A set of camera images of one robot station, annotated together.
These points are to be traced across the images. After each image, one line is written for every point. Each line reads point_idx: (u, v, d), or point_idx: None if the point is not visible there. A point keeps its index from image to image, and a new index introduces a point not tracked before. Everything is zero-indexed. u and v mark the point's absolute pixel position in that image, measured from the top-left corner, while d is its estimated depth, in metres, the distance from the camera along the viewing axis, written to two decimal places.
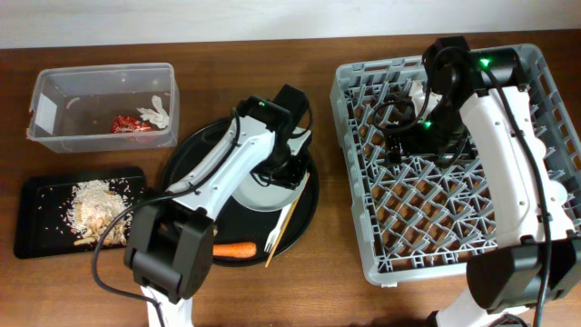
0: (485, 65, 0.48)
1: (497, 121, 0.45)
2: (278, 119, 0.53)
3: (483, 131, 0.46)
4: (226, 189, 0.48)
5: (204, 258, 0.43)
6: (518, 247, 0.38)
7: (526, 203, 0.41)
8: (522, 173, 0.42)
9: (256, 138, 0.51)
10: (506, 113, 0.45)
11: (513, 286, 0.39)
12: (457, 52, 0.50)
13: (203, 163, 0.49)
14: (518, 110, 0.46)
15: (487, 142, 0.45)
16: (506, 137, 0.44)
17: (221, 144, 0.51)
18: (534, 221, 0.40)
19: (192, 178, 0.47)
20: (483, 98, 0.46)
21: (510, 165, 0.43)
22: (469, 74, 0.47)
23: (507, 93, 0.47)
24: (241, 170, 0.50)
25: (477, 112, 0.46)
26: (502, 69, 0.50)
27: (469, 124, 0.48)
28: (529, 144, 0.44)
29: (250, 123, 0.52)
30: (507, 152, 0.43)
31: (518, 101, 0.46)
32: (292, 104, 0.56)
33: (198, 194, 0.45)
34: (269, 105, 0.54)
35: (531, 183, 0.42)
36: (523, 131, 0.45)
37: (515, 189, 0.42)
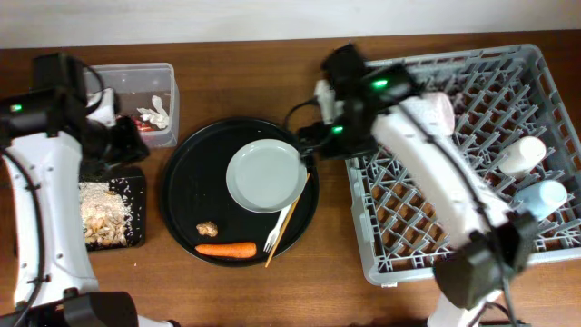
0: (379, 89, 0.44)
1: (408, 133, 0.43)
2: (53, 104, 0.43)
3: (399, 147, 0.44)
4: (69, 242, 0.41)
5: (119, 309, 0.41)
6: (470, 246, 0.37)
7: (460, 200, 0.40)
8: (447, 174, 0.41)
9: (48, 161, 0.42)
10: (414, 124, 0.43)
11: (483, 282, 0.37)
12: (349, 82, 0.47)
13: (22, 237, 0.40)
14: (423, 115, 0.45)
15: (407, 154, 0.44)
16: (420, 146, 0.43)
17: (21, 199, 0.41)
18: (474, 215, 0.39)
19: (27, 269, 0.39)
20: (389, 118, 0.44)
21: (435, 173, 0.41)
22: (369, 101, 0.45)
23: (407, 105, 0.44)
24: (71, 212, 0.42)
25: (388, 131, 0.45)
26: (396, 85, 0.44)
27: (388, 143, 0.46)
28: (444, 144, 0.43)
29: (18, 161, 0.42)
30: (427, 161, 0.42)
31: (421, 108, 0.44)
32: (65, 74, 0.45)
33: (50, 280, 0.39)
34: (24, 101, 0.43)
35: (457, 181, 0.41)
36: (435, 133, 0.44)
37: (446, 192, 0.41)
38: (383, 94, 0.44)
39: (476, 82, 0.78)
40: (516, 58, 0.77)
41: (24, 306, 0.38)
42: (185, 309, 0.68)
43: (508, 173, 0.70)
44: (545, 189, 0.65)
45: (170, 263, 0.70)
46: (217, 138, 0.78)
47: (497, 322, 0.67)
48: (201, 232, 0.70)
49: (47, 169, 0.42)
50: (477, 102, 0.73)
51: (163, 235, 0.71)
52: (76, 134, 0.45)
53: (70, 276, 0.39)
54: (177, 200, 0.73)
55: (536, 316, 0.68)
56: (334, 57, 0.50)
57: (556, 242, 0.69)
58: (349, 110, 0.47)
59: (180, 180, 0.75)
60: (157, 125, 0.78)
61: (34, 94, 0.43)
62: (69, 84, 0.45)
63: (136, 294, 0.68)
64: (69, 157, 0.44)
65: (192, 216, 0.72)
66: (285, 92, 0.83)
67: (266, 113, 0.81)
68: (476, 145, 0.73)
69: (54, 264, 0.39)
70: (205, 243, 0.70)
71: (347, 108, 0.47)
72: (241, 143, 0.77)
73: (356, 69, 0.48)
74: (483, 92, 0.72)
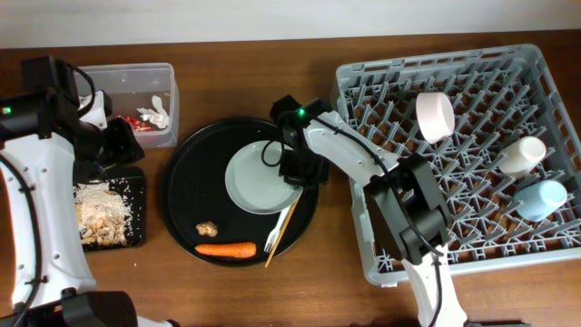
0: (303, 113, 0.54)
1: (322, 131, 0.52)
2: (44, 104, 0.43)
3: (319, 146, 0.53)
4: (67, 244, 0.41)
5: (116, 311, 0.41)
6: (370, 188, 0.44)
7: (363, 161, 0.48)
8: (351, 149, 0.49)
9: (42, 162, 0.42)
10: (324, 123, 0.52)
11: (394, 219, 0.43)
12: (286, 113, 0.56)
13: (18, 240, 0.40)
14: (332, 116, 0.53)
15: (325, 148, 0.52)
16: (331, 138, 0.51)
17: (14, 202, 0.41)
18: (374, 167, 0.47)
19: (24, 269, 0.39)
20: (308, 128, 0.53)
21: (342, 152, 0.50)
22: (299, 123, 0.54)
23: (322, 117, 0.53)
24: (66, 212, 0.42)
25: (310, 138, 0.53)
26: (316, 112, 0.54)
27: (314, 150, 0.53)
28: (349, 131, 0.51)
29: (11, 163, 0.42)
30: (337, 147, 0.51)
31: (332, 116, 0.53)
32: (54, 77, 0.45)
33: (47, 282, 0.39)
34: (14, 104, 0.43)
35: (357, 149, 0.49)
36: (342, 125, 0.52)
37: (351, 161, 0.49)
38: (306, 117, 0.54)
39: (476, 82, 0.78)
40: (516, 57, 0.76)
41: (22, 307, 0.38)
42: (186, 308, 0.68)
43: (508, 173, 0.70)
44: (545, 189, 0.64)
45: (169, 263, 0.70)
46: (216, 139, 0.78)
47: (497, 322, 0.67)
48: (201, 232, 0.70)
49: (41, 170, 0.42)
50: (477, 102, 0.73)
51: (163, 235, 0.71)
52: (65, 134, 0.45)
53: (65, 277, 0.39)
54: (177, 200, 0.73)
55: (536, 316, 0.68)
56: (279, 101, 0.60)
57: (556, 242, 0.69)
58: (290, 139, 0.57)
59: (179, 180, 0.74)
60: (157, 125, 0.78)
61: (24, 97, 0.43)
62: (57, 85, 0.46)
63: (136, 294, 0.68)
64: (63, 158, 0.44)
65: (192, 216, 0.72)
66: (285, 92, 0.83)
67: (266, 113, 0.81)
68: (476, 145, 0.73)
69: (51, 265, 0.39)
70: (205, 244, 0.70)
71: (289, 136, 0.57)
72: (241, 143, 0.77)
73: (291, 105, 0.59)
74: (483, 92, 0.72)
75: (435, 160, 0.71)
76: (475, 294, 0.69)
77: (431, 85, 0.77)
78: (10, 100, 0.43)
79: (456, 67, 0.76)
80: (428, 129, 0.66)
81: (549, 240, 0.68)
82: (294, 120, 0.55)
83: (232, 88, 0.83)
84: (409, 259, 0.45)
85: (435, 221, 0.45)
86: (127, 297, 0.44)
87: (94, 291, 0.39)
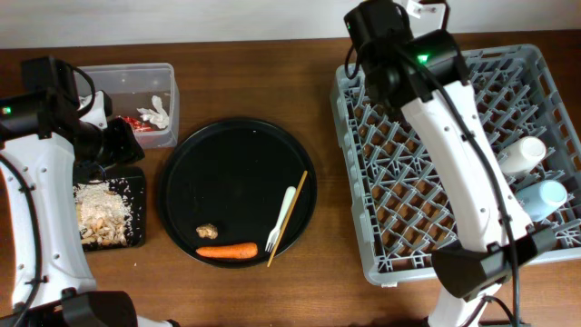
0: (425, 62, 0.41)
1: (448, 126, 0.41)
2: (44, 104, 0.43)
3: (433, 140, 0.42)
4: (67, 244, 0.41)
5: (117, 312, 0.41)
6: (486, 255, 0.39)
7: (487, 208, 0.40)
8: (479, 181, 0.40)
9: (43, 162, 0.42)
10: (452, 114, 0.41)
11: (485, 286, 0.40)
12: (391, 47, 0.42)
13: (18, 240, 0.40)
14: (466, 106, 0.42)
15: (439, 149, 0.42)
16: (457, 143, 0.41)
17: (14, 203, 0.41)
18: (497, 226, 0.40)
19: (24, 269, 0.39)
20: (428, 104, 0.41)
21: (467, 173, 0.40)
22: (409, 74, 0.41)
23: (448, 95, 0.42)
24: (66, 211, 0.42)
25: (426, 119, 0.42)
26: (436, 59, 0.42)
27: (414, 119, 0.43)
28: (481, 146, 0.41)
29: (11, 163, 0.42)
30: (461, 160, 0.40)
31: (458, 98, 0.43)
32: (54, 77, 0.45)
33: (47, 282, 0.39)
34: (14, 104, 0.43)
35: (487, 185, 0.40)
36: (474, 132, 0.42)
37: (474, 197, 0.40)
38: (427, 71, 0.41)
39: (476, 82, 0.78)
40: (516, 58, 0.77)
41: (22, 307, 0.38)
42: (186, 308, 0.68)
43: (508, 173, 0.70)
44: (545, 189, 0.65)
45: (170, 263, 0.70)
46: (216, 138, 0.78)
47: (497, 322, 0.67)
48: (201, 235, 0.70)
49: (41, 170, 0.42)
50: (477, 102, 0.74)
51: (163, 235, 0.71)
52: (65, 134, 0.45)
53: (65, 277, 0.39)
54: (177, 201, 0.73)
55: (536, 317, 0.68)
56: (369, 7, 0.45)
57: (556, 242, 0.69)
58: (381, 74, 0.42)
59: (179, 180, 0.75)
60: (157, 125, 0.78)
61: (24, 97, 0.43)
62: (58, 85, 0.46)
63: (136, 294, 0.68)
64: (63, 158, 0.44)
65: (192, 217, 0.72)
66: (285, 92, 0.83)
67: (266, 113, 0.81)
68: None
69: (51, 265, 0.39)
70: (206, 245, 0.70)
71: (379, 75, 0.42)
72: (242, 143, 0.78)
73: (390, 23, 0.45)
74: (483, 92, 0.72)
75: None
76: None
77: None
78: (11, 99, 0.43)
79: None
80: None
81: (549, 240, 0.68)
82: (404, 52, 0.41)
83: (232, 88, 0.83)
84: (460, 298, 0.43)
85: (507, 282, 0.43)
86: (128, 296, 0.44)
87: (95, 291, 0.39)
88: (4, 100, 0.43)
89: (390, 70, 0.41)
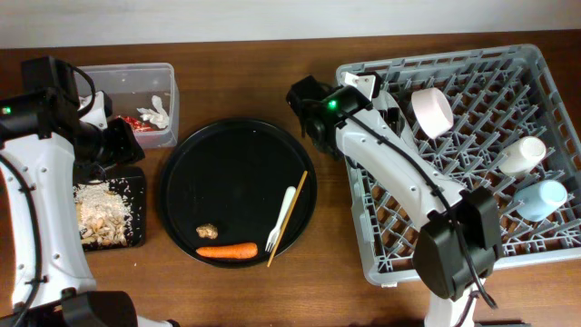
0: (335, 106, 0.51)
1: (363, 137, 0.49)
2: (44, 105, 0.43)
3: (359, 153, 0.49)
4: (68, 244, 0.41)
5: (117, 312, 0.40)
6: (428, 225, 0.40)
7: (417, 186, 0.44)
8: (401, 169, 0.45)
9: (43, 162, 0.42)
10: (365, 129, 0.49)
11: (449, 261, 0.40)
12: (311, 103, 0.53)
13: (19, 240, 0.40)
14: (376, 120, 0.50)
15: (366, 157, 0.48)
16: (374, 146, 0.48)
17: (14, 203, 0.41)
18: (429, 195, 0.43)
19: (24, 269, 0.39)
20: (343, 130, 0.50)
21: (391, 166, 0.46)
22: (326, 116, 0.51)
23: (359, 118, 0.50)
24: (66, 212, 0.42)
25: (347, 141, 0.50)
26: (348, 103, 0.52)
27: (348, 150, 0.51)
28: (397, 143, 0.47)
29: (11, 163, 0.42)
30: (382, 159, 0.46)
31: (373, 119, 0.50)
32: (54, 77, 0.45)
33: (47, 282, 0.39)
34: (14, 104, 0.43)
35: (409, 171, 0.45)
36: (388, 136, 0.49)
37: (402, 183, 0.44)
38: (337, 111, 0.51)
39: (476, 82, 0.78)
40: (516, 57, 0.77)
41: (22, 307, 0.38)
42: (186, 308, 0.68)
43: (508, 173, 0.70)
44: (545, 189, 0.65)
45: (170, 263, 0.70)
46: (216, 138, 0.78)
47: (497, 322, 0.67)
48: (201, 235, 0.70)
49: (41, 170, 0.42)
50: (477, 102, 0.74)
51: (163, 234, 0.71)
52: (66, 134, 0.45)
53: (66, 276, 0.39)
54: (176, 201, 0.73)
55: (536, 317, 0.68)
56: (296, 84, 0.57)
57: (556, 242, 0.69)
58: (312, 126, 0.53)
59: (178, 180, 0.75)
60: (157, 125, 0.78)
61: (24, 97, 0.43)
62: (58, 86, 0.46)
63: (136, 294, 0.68)
64: (63, 158, 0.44)
65: (192, 218, 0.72)
66: (285, 92, 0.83)
67: (266, 112, 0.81)
68: (476, 145, 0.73)
69: (51, 265, 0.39)
70: (206, 245, 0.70)
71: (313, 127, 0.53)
72: (242, 143, 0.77)
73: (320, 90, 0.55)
74: (483, 92, 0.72)
75: (435, 160, 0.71)
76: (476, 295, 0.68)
77: (431, 85, 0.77)
78: (11, 100, 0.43)
79: (456, 67, 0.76)
80: (437, 121, 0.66)
81: (549, 240, 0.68)
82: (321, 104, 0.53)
83: (232, 88, 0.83)
84: (449, 294, 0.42)
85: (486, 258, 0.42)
86: (127, 296, 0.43)
87: (94, 291, 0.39)
88: (5, 100, 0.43)
89: (313, 121, 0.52)
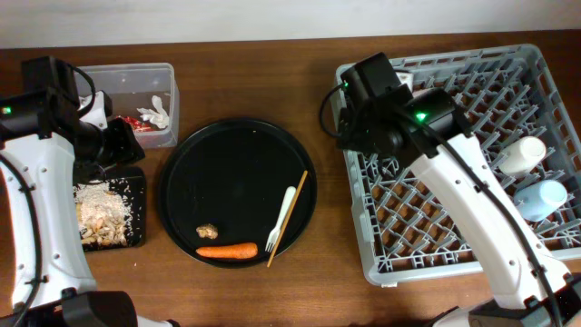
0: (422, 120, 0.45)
1: (457, 179, 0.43)
2: (44, 104, 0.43)
3: (448, 193, 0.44)
4: (68, 244, 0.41)
5: (117, 312, 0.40)
6: (529, 315, 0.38)
7: (516, 261, 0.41)
8: (501, 231, 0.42)
9: (43, 162, 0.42)
10: (461, 167, 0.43)
11: None
12: (390, 107, 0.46)
13: (19, 240, 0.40)
14: (475, 157, 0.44)
15: (455, 202, 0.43)
16: (472, 193, 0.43)
17: (14, 203, 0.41)
18: (531, 277, 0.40)
19: (24, 269, 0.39)
20: (435, 159, 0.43)
21: (489, 226, 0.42)
22: (409, 130, 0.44)
23: (453, 148, 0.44)
24: (66, 213, 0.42)
25: (433, 173, 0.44)
26: (435, 117, 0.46)
27: (426, 178, 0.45)
28: (497, 194, 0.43)
29: (11, 163, 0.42)
30: (480, 213, 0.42)
31: (466, 151, 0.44)
32: (54, 76, 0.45)
33: (47, 282, 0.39)
34: (14, 104, 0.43)
35: (512, 236, 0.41)
36: (487, 181, 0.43)
37: (500, 251, 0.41)
38: (426, 128, 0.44)
39: (476, 82, 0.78)
40: (516, 58, 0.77)
41: (22, 307, 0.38)
42: (186, 308, 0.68)
43: (508, 173, 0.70)
44: (545, 189, 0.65)
45: (170, 263, 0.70)
46: (216, 138, 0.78)
47: None
48: (201, 235, 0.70)
49: (41, 170, 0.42)
50: (477, 102, 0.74)
51: (163, 234, 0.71)
52: (65, 134, 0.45)
53: (66, 276, 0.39)
54: (177, 201, 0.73)
55: None
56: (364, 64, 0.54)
57: (556, 242, 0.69)
58: (385, 135, 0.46)
59: (178, 180, 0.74)
60: (157, 125, 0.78)
61: (24, 97, 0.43)
62: (58, 86, 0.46)
63: (137, 295, 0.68)
64: (63, 158, 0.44)
65: (192, 218, 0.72)
66: (285, 92, 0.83)
67: (267, 112, 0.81)
68: (476, 145, 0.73)
69: (51, 265, 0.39)
70: (206, 245, 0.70)
71: (384, 137, 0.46)
72: (242, 144, 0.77)
73: (389, 81, 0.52)
74: (483, 92, 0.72)
75: None
76: (476, 295, 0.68)
77: (431, 85, 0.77)
78: (11, 99, 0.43)
79: (456, 67, 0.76)
80: None
81: (549, 240, 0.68)
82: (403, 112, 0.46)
83: (232, 88, 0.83)
84: None
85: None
86: (127, 295, 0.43)
87: (95, 291, 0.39)
88: (5, 99, 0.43)
89: (391, 131, 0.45)
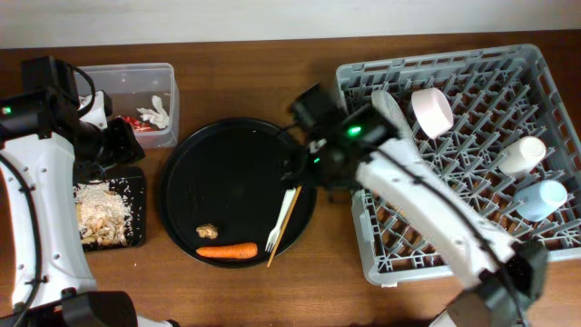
0: (358, 134, 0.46)
1: (396, 176, 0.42)
2: (44, 105, 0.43)
3: (389, 195, 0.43)
4: (68, 244, 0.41)
5: (117, 312, 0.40)
6: (483, 287, 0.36)
7: (461, 238, 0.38)
8: (438, 213, 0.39)
9: (43, 162, 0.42)
10: (396, 164, 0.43)
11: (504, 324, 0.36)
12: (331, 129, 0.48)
13: (18, 240, 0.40)
14: (406, 155, 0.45)
15: (398, 201, 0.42)
16: (409, 188, 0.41)
17: (14, 203, 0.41)
18: (479, 250, 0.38)
19: (24, 269, 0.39)
20: (369, 163, 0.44)
21: (430, 213, 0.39)
22: (347, 146, 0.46)
23: (387, 152, 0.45)
24: (66, 213, 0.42)
25: (374, 177, 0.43)
26: (372, 130, 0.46)
27: (372, 186, 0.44)
28: (434, 185, 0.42)
29: (11, 163, 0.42)
30: (419, 203, 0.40)
31: (401, 152, 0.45)
32: (54, 77, 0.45)
33: (47, 282, 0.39)
34: (14, 104, 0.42)
35: (451, 218, 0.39)
36: (423, 175, 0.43)
37: (445, 232, 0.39)
38: (361, 140, 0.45)
39: (476, 82, 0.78)
40: (516, 58, 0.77)
41: (23, 307, 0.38)
42: (186, 309, 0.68)
43: (508, 173, 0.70)
44: (545, 189, 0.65)
45: (170, 263, 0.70)
46: (216, 138, 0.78)
47: None
48: (201, 235, 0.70)
49: (41, 170, 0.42)
50: (477, 103, 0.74)
51: (163, 234, 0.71)
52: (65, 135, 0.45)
53: (66, 276, 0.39)
54: (177, 201, 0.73)
55: (536, 317, 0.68)
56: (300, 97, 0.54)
57: (556, 242, 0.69)
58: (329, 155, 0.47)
59: (178, 180, 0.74)
60: (157, 125, 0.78)
61: (24, 97, 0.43)
62: (57, 86, 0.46)
63: (137, 295, 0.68)
64: (63, 158, 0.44)
65: (192, 218, 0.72)
66: (285, 92, 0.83)
67: (267, 112, 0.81)
68: (476, 145, 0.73)
69: (51, 265, 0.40)
70: (206, 245, 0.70)
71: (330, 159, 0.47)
72: (242, 144, 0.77)
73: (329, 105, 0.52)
74: (483, 92, 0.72)
75: (435, 160, 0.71)
76: None
77: (431, 85, 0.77)
78: (11, 100, 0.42)
79: (456, 67, 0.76)
80: (435, 125, 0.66)
81: (549, 240, 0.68)
82: (341, 133, 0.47)
83: (232, 88, 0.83)
84: None
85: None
86: (128, 295, 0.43)
87: (95, 292, 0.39)
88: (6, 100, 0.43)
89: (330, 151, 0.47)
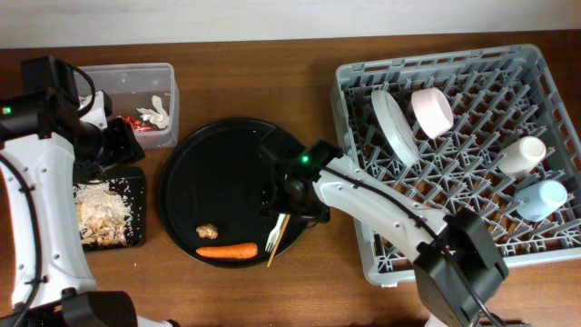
0: (310, 163, 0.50)
1: (339, 184, 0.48)
2: (44, 105, 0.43)
3: (339, 202, 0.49)
4: (68, 244, 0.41)
5: (116, 312, 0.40)
6: (421, 260, 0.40)
7: (399, 222, 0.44)
8: (376, 208, 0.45)
9: (43, 162, 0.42)
10: (340, 176, 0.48)
11: (454, 292, 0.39)
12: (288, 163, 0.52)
13: (18, 240, 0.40)
14: (349, 165, 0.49)
15: (349, 204, 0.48)
16: (352, 193, 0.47)
17: (14, 203, 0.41)
18: (415, 229, 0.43)
19: (24, 269, 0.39)
20: (320, 182, 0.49)
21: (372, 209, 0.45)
22: (304, 175, 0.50)
23: (331, 169, 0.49)
24: (66, 212, 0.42)
25: (327, 192, 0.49)
26: (320, 157, 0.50)
27: (331, 203, 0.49)
28: (372, 184, 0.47)
29: (12, 163, 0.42)
30: (360, 203, 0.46)
31: (345, 165, 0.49)
32: (54, 76, 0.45)
33: (47, 282, 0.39)
34: (14, 104, 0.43)
35: (389, 208, 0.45)
36: (363, 178, 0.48)
37: (385, 222, 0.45)
38: (311, 165, 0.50)
39: (476, 82, 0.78)
40: (516, 58, 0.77)
41: (23, 307, 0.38)
42: (185, 308, 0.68)
43: (508, 173, 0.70)
44: (545, 189, 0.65)
45: (170, 263, 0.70)
46: (216, 138, 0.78)
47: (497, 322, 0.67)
48: (201, 235, 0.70)
49: (41, 170, 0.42)
50: (476, 103, 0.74)
51: (163, 234, 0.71)
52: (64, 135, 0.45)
53: (66, 276, 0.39)
54: (177, 201, 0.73)
55: (536, 317, 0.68)
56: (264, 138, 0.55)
57: (556, 242, 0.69)
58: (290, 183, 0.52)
59: (178, 180, 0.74)
60: (158, 125, 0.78)
61: (24, 97, 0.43)
62: (58, 85, 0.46)
63: (136, 294, 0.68)
64: (63, 158, 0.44)
65: (192, 218, 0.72)
66: (285, 92, 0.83)
67: (267, 113, 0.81)
68: (476, 145, 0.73)
69: (51, 265, 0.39)
70: (206, 245, 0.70)
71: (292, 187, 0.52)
72: (242, 144, 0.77)
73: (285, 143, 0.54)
74: (483, 92, 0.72)
75: (435, 160, 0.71)
76: None
77: (431, 85, 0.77)
78: (12, 99, 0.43)
79: (456, 67, 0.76)
80: (434, 123, 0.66)
81: (549, 240, 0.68)
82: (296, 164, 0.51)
83: (232, 88, 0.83)
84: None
85: (491, 280, 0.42)
86: (128, 295, 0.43)
87: (94, 291, 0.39)
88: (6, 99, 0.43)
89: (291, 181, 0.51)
